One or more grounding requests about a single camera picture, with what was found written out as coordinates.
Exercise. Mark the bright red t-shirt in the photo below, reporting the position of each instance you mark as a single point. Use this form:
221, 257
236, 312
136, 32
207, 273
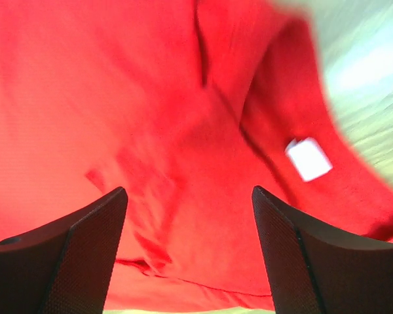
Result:
187, 105

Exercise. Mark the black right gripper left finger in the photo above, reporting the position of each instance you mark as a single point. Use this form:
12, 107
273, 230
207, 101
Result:
66, 265

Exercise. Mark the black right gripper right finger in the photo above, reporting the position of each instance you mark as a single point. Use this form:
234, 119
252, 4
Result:
314, 267

